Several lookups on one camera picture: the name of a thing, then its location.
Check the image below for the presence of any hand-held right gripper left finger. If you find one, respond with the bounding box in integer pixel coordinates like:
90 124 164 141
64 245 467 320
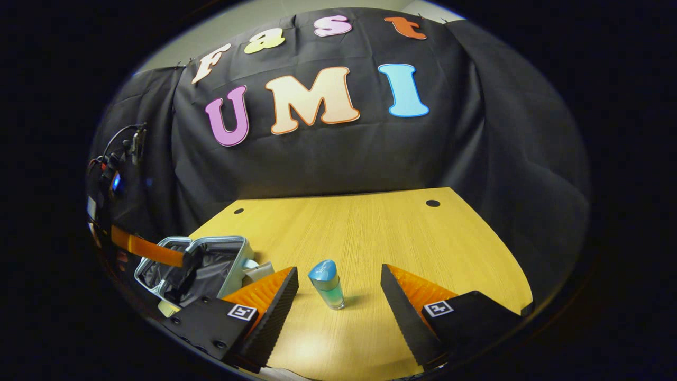
161 266 300 374

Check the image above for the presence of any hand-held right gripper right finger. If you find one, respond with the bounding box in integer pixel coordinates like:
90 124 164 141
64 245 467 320
380 264 535 371

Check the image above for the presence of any white and blue cream tube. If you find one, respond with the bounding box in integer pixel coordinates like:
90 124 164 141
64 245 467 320
243 261 276 283

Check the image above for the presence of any small blue-capped clear bottle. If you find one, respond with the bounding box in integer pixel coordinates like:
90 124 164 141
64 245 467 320
308 259 346 311

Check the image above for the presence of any pale blue suitcase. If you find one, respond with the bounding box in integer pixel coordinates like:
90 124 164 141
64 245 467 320
134 235 260 318

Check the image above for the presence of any black backdrop cloth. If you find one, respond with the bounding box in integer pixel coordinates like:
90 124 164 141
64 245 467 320
87 6 590 302

